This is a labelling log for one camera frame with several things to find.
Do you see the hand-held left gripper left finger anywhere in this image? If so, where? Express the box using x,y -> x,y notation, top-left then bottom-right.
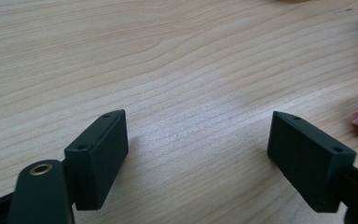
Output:
63,108 -> 130,211

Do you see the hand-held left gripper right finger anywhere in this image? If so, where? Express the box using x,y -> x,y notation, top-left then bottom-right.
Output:
266,110 -> 357,214

